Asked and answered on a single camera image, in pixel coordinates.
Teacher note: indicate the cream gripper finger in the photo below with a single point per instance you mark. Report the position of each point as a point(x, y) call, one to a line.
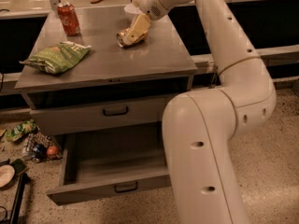
point(140, 24)
point(136, 3)

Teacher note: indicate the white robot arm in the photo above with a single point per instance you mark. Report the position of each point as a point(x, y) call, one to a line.
point(198, 124)

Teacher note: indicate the grey drawer cabinet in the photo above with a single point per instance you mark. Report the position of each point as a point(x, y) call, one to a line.
point(161, 64)

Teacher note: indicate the red soda can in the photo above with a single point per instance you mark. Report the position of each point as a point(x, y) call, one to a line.
point(68, 18)

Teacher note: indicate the grey middle drawer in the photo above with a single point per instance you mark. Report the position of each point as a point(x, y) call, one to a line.
point(92, 117)

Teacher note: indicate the grey open bottom drawer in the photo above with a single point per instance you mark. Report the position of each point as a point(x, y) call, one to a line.
point(111, 162)

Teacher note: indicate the white bowl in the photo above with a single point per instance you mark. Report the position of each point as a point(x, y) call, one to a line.
point(131, 9)

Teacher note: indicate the green chip bag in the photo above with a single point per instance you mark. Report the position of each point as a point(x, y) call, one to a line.
point(57, 59)

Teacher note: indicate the green snack bag on floor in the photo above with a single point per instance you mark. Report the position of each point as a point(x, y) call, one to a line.
point(19, 131)

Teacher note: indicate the green sponge on floor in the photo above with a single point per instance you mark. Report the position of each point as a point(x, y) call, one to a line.
point(19, 166)

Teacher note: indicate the black stand on floor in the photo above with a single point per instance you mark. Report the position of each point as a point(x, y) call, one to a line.
point(12, 216)

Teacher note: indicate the round plate on floor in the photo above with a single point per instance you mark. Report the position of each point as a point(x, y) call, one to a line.
point(7, 172)

